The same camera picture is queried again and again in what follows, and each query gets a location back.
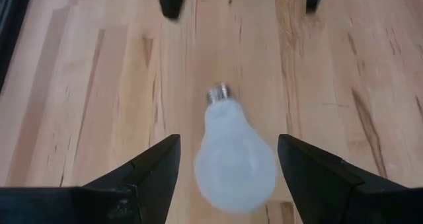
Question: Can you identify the white frosted light bulb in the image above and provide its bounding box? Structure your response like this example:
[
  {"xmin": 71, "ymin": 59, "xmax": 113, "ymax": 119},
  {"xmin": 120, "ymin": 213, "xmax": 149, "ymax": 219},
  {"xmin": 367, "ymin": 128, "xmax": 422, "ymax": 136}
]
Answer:
[{"xmin": 194, "ymin": 82, "xmax": 278, "ymax": 215}]

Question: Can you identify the black aluminium table frame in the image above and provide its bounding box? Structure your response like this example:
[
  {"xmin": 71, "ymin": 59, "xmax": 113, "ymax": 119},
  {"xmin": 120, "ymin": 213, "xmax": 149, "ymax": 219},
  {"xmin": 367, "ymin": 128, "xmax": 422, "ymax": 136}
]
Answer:
[{"xmin": 0, "ymin": 0, "xmax": 34, "ymax": 93}]

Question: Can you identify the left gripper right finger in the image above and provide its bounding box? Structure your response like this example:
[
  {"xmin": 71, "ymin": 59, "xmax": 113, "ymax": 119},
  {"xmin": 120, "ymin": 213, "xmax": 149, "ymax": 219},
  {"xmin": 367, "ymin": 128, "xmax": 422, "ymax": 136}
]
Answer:
[{"xmin": 278, "ymin": 134, "xmax": 423, "ymax": 224}]

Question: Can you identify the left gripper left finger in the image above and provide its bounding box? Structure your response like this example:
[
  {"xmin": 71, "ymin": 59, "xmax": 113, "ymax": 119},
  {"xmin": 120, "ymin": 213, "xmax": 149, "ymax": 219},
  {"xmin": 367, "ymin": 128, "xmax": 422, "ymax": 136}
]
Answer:
[{"xmin": 0, "ymin": 134, "xmax": 182, "ymax": 224}]

